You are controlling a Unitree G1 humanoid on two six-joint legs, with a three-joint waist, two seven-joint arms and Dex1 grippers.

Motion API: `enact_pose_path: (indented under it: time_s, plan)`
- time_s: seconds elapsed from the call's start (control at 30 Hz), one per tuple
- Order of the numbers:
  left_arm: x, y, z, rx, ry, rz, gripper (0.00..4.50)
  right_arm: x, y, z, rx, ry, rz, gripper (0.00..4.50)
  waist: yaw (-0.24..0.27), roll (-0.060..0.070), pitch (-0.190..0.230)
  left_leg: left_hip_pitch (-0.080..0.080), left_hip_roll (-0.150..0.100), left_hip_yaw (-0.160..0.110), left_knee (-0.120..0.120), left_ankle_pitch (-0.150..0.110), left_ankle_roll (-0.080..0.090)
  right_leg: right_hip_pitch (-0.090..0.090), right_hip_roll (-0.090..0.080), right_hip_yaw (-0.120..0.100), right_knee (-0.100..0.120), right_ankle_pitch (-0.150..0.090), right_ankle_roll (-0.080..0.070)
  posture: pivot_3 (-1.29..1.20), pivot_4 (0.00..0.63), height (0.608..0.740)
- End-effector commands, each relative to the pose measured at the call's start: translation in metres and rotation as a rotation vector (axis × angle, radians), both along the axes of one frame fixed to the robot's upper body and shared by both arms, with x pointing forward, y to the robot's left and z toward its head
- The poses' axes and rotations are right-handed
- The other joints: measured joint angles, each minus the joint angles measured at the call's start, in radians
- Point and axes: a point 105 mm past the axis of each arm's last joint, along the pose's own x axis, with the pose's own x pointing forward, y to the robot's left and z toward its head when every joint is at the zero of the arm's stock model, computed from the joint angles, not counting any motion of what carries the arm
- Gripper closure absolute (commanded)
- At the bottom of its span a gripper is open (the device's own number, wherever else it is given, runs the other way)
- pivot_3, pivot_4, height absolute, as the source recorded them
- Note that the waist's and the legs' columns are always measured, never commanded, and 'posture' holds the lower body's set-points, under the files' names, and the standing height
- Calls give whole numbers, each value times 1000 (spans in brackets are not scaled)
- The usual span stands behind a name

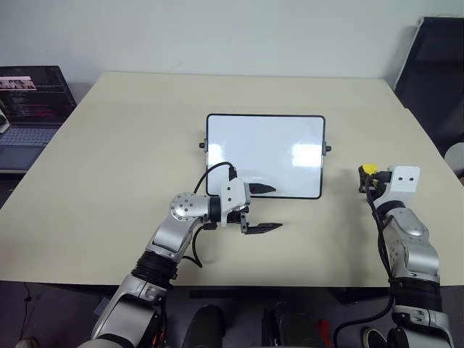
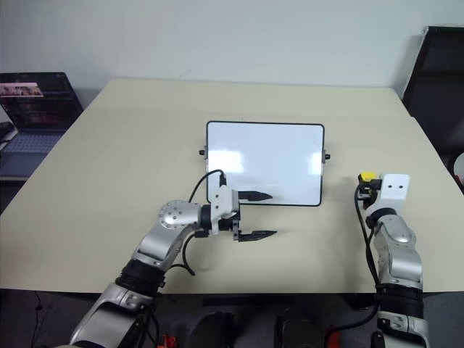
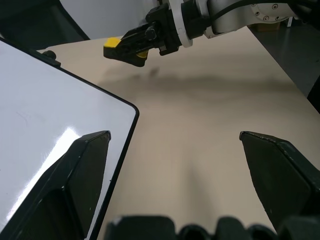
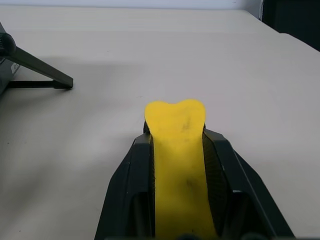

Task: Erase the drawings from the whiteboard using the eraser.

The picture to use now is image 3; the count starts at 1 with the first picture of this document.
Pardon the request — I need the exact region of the whiteboard with black frame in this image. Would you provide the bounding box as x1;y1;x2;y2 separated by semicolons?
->
0;36;140;240

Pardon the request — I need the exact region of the dark rounded background object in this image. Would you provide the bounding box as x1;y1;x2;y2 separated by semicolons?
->
0;0;91;52

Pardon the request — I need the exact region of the black whiteboard stand knob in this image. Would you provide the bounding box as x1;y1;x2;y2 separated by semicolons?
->
42;49;62;67

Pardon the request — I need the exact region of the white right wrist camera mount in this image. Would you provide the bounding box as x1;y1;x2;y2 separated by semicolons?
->
166;0;194;49

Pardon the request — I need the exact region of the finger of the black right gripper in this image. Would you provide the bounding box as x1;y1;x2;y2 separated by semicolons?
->
116;21;161;56

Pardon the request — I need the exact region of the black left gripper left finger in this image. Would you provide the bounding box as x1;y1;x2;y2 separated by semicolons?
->
0;130;112;240

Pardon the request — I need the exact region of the yellow and black eraser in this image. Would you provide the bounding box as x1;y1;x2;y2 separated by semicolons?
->
102;37;149;69

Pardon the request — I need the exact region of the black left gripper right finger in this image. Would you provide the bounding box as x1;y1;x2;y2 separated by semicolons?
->
239;130;320;235

